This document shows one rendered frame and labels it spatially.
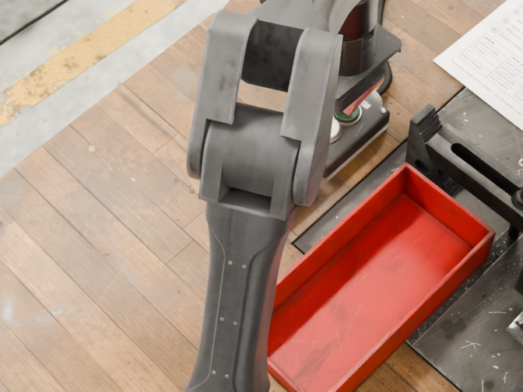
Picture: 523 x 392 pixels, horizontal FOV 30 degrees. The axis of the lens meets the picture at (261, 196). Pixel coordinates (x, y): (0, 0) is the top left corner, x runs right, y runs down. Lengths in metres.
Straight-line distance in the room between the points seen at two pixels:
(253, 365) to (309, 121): 0.21
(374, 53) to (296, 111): 0.33
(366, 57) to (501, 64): 0.25
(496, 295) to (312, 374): 0.21
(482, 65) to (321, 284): 0.34
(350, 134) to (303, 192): 0.40
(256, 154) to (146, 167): 0.44
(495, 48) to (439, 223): 0.25
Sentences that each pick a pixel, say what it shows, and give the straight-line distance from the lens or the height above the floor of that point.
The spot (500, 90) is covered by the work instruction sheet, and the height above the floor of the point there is 0.90.
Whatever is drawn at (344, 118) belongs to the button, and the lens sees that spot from 1.08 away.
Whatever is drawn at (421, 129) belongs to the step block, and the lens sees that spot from 1.02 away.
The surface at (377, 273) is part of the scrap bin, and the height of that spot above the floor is 0.91.
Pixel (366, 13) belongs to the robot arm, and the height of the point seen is 1.13.
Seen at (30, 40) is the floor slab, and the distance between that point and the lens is 2.47.
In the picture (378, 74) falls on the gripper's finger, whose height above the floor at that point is 1.02.
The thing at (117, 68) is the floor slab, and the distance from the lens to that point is 2.36.
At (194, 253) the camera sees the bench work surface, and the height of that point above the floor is 0.90.
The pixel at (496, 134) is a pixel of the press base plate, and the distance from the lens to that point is 1.13.
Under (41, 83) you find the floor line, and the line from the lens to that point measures 2.38.
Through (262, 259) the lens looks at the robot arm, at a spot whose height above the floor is 1.19.
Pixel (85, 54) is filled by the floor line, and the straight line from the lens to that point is 2.41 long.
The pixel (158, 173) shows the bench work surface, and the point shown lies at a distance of 1.11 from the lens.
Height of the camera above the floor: 1.83
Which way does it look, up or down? 60 degrees down
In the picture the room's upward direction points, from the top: 7 degrees counter-clockwise
